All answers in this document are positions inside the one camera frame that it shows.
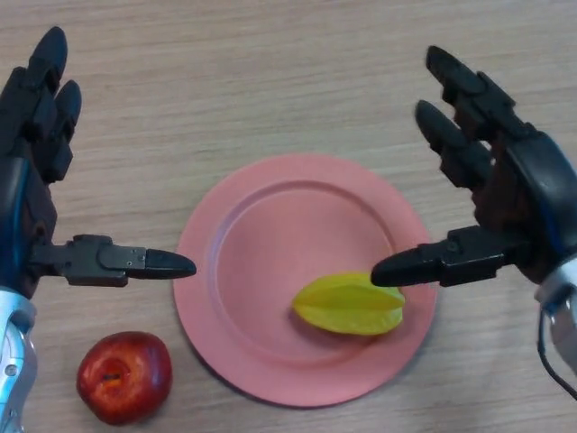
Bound yellow starfruit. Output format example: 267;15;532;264
291;271;407;336

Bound pink round plate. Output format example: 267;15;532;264
172;153;438;410

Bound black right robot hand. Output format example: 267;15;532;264
370;44;577;289

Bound red apple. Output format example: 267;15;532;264
76;331;174;427

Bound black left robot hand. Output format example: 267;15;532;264
0;25;197;300

